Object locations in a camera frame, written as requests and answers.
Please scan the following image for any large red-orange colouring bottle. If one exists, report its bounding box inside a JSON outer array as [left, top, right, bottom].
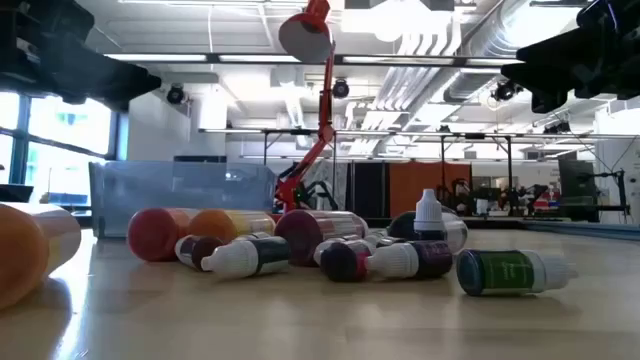
[[127, 207, 201, 263]]

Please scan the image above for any orange partition panel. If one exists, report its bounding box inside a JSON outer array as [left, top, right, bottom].
[[388, 162, 472, 219]]

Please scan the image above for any small purple colouring bottle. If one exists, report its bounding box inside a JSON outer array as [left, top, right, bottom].
[[363, 240, 454, 281]]

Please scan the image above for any small dark green colouring bottle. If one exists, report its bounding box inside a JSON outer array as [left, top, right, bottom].
[[200, 235, 292, 280]]

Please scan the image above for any large window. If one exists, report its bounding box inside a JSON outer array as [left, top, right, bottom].
[[0, 92, 119, 209]]

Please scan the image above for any grey side desk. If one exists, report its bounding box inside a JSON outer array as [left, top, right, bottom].
[[0, 183, 35, 204]]

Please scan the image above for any black partition panel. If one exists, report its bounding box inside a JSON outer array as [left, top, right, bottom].
[[348, 160, 389, 219]]

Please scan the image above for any black monitor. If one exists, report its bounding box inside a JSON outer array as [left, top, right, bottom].
[[558, 158, 600, 222]]

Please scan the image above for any black metal rack frame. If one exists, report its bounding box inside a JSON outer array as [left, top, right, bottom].
[[262, 128, 516, 216]]

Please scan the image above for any large orange colouring bottle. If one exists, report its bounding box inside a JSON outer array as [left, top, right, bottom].
[[0, 201, 82, 311]]

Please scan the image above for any black background stand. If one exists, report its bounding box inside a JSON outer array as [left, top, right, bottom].
[[574, 168, 630, 214]]

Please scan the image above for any large yellow colouring bottle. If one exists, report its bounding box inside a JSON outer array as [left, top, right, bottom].
[[188, 208, 276, 244]]

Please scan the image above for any long ceiling light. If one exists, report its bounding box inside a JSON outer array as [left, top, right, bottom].
[[218, 53, 301, 63], [104, 53, 209, 63], [342, 54, 524, 67]]

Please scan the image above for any small red-label colouring bottle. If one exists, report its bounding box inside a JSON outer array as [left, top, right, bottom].
[[319, 239, 374, 283]]

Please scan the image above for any silver ventilation duct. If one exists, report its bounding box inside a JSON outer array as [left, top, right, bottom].
[[442, 0, 584, 104]]

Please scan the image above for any large burgundy colouring bottle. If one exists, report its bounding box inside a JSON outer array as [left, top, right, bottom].
[[274, 209, 370, 267]]

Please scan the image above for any red desk lamp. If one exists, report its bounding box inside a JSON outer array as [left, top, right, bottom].
[[273, 0, 337, 214]]

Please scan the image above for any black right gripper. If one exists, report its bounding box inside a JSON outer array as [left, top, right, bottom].
[[501, 27, 640, 114]]

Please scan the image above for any translucent grey plastic bin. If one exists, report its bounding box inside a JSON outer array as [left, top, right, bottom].
[[88, 160, 277, 239]]

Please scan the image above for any small leaf green colouring bottle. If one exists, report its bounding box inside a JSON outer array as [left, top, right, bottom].
[[455, 248, 580, 297]]

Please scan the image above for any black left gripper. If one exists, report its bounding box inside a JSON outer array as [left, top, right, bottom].
[[0, 42, 162, 111]]

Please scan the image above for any small dark red colouring bottle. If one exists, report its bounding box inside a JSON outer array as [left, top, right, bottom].
[[174, 234, 225, 273]]

